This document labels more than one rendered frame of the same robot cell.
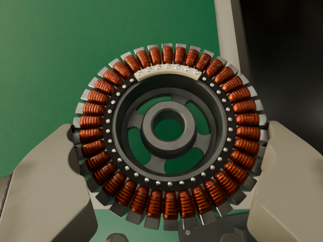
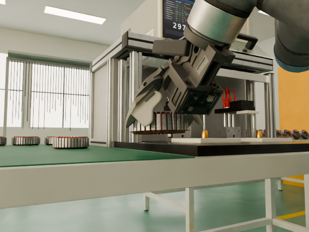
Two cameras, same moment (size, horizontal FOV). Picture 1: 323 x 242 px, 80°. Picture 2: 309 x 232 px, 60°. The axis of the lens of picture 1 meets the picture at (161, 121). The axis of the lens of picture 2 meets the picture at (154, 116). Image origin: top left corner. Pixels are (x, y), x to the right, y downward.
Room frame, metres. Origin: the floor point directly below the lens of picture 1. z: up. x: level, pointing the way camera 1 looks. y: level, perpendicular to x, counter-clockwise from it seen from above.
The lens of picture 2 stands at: (-0.40, 0.27, 0.79)
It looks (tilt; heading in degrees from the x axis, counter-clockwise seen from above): 4 degrees up; 329
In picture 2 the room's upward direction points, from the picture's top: straight up
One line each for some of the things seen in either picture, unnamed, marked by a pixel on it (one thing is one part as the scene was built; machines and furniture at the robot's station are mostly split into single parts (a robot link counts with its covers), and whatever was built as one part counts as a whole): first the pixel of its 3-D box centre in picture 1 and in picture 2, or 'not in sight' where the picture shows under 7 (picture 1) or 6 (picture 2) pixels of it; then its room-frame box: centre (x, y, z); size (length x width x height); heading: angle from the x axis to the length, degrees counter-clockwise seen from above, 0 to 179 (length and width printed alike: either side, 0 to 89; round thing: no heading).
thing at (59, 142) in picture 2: not in sight; (71, 142); (0.47, 0.05, 0.77); 0.11 x 0.11 x 0.04
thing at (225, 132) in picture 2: not in sight; (229, 133); (0.36, -0.54, 0.80); 0.08 x 0.05 x 0.06; 87
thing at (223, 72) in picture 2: not in sight; (212, 71); (0.32, -0.42, 1.03); 0.62 x 0.01 x 0.03; 87
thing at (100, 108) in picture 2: not in sight; (101, 106); (0.63, -0.11, 0.91); 0.28 x 0.03 x 0.32; 177
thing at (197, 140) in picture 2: not in sight; (204, 140); (0.22, -0.29, 0.78); 0.15 x 0.15 x 0.01; 87
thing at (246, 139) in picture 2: not in sight; (259, 139); (0.21, -0.53, 0.78); 0.15 x 0.15 x 0.01; 87
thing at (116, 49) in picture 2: not in sight; (179, 67); (0.54, -0.43, 1.09); 0.68 x 0.44 x 0.05; 87
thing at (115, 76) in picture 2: not in sight; (187, 104); (0.47, -0.43, 0.92); 0.66 x 0.01 x 0.30; 87
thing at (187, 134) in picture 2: not in sight; (178, 133); (0.37, -0.30, 0.80); 0.08 x 0.05 x 0.06; 87
